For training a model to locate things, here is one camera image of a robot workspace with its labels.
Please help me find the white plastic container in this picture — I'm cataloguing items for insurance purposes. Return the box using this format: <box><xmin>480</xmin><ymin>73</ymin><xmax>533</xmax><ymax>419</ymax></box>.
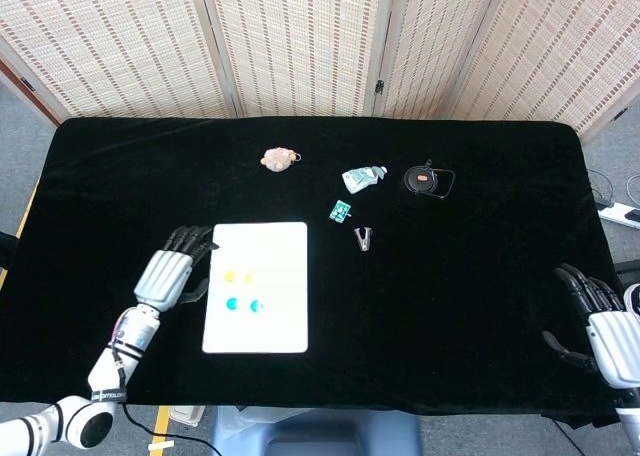
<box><xmin>168</xmin><ymin>404</ymin><xmax>205</xmax><ymax>425</ymax></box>

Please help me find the white green spout pouch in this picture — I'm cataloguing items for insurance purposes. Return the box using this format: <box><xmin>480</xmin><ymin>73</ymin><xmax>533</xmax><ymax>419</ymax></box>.
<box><xmin>341</xmin><ymin>164</ymin><xmax>389</xmax><ymax>196</ymax></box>

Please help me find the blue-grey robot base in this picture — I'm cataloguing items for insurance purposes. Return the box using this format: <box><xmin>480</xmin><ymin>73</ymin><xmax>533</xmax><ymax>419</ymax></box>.
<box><xmin>207</xmin><ymin>405</ymin><xmax>424</xmax><ymax>456</ymax></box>

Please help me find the woven folding screen panel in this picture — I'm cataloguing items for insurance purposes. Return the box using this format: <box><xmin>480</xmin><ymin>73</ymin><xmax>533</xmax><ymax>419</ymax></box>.
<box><xmin>197</xmin><ymin>0</ymin><xmax>396</xmax><ymax>119</ymax></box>
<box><xmin>0</xmin><ymin>0</ymin><xmax>241</xmax><ymax>125</ymax></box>
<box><xmin>444</xmin><ymin>0</ymin><xmax>640</xmax><ymax>142</ymax></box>
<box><xmin>372</xmin><ymin>0</ymin><xmax>506</xmax><ymax>121</ymax></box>

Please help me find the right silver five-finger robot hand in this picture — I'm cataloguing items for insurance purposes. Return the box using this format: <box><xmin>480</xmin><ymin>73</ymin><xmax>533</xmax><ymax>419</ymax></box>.
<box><xmin>542</xmin><ymin>262</ymin><xmax>640</xmax><ymax>390</ymax></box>

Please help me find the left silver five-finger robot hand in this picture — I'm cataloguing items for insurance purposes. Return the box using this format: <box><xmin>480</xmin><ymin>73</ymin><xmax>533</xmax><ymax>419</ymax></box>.
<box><xmin>132</xmin><ymin>224</ymin><xmax>222</xmax><ymax>312</ymax></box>

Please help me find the black object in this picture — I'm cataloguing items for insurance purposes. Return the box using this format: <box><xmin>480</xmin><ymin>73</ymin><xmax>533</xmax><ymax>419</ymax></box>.
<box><xmin>0</xmin><ymin>231</ymin><xmax>20</xmax><ymax>272</ymax></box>

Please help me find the yellow floor tape strip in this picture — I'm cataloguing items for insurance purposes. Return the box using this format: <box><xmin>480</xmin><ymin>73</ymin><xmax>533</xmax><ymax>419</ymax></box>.
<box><xmin>149</xmin><ymin>406</ymin><xmax>171</xmax><ymax>450</ymax></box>

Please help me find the black velvet tablecloth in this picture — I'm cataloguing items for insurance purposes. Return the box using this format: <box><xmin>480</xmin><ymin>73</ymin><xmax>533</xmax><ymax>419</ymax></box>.
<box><xmin>0</xmin><ymin>116</ymin><xmax>626</xmax><ymax>430</ymax></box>

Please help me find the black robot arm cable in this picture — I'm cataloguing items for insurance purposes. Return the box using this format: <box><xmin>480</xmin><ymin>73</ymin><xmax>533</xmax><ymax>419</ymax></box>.
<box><xmin>112</xmin><ymin>345</ymin><xmax>221</xmax><ymax>456</ymax></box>

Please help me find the white power strip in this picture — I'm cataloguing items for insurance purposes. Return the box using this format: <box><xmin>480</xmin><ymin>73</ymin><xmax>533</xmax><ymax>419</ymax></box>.
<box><xmin>597</xmin><ymin>201</ymin><xmax>640</xmax><ymax>230</ymax></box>

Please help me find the white magnetic board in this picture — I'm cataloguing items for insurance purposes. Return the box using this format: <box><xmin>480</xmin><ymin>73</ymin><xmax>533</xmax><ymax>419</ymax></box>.
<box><xmin>201</xmin><ymin>220</ymin><xmax>310</xmax><ymax>355</ymax></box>

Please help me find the pink plush keychain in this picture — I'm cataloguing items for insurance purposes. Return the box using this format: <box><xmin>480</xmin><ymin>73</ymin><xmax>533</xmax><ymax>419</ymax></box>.
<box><xmin>259</xmin><ymin>146</ymin><xmax>303</xmax><ymax>173</ymax></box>

